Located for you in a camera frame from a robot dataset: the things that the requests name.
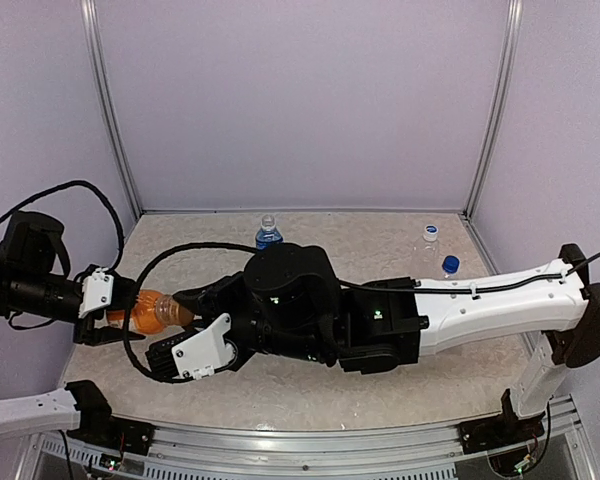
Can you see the blue white cap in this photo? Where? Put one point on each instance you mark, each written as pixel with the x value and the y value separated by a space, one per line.
pixel 430 233

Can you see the clear bottle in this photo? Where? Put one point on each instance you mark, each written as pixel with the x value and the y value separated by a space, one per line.
pixel 424 258

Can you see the right aluminium post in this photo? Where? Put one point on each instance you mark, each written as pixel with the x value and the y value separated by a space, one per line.
pixel 497 108

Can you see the aluminium front rail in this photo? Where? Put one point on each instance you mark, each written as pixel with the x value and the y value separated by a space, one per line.
pixel 433 451

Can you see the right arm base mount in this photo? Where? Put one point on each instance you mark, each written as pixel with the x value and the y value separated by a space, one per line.
pixel 501 430

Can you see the aluminium post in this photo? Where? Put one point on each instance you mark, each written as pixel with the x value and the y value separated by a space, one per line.
pixel 497 108
pixel 95 48

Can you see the blue label bottle standing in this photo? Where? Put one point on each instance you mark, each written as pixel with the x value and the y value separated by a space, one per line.
pixel 450 266

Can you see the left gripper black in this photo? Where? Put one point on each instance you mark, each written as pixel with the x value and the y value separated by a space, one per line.
pixel 100 335

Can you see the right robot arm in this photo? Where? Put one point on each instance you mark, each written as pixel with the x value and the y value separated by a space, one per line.
pixel 288 301

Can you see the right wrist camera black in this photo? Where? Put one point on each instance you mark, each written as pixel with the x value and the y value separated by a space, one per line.
pixel 194 355

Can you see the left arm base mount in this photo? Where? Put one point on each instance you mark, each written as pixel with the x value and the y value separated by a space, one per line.
pixel 98 426

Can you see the blue label bottle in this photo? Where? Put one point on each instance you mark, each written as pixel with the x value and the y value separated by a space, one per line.
pixel 268 234
pixel 450 266

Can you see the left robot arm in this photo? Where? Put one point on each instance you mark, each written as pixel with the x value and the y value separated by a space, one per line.
pixel 34 279

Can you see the orange drink bottle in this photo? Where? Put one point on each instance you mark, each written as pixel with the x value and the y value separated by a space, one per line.
pixel 154 311

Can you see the left aluminium post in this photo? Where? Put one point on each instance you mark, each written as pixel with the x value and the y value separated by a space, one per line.
pixel 95 48

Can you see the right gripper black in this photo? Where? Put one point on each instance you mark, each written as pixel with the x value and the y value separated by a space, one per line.
pixel 203 300

